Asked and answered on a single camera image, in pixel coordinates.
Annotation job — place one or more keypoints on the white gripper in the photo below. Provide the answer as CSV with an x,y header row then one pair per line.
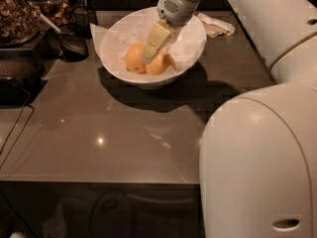
x,y
175,11

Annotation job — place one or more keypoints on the orange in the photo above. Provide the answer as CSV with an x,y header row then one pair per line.
x,y
133,58
159,65

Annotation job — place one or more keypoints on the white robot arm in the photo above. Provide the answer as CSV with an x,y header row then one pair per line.
x,y
258,154

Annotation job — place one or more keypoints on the white paper bowl liner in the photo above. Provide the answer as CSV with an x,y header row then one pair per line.
x,y
111,45

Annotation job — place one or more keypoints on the white ceramic bowl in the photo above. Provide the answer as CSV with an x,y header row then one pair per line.
x,y
145,81

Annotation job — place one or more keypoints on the folded paper napkin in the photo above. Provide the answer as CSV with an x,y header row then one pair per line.
x,y
215,27

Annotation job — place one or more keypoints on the black mesh cup rear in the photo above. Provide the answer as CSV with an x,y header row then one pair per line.
x,y
85,16

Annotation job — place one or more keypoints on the black mesh cup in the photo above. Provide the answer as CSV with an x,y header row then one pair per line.
x,y
72,43
85,16

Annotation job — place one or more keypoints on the black mesh cup front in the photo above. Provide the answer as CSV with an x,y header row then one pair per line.
x,y
72,43

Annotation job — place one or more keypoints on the rear glass snack jar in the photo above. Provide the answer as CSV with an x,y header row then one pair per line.
x,y
58,11

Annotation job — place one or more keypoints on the black appliance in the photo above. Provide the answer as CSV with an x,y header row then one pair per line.
x,y
20,76

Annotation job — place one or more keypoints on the large glass snack jar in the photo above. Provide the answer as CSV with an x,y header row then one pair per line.
x,y
18,23

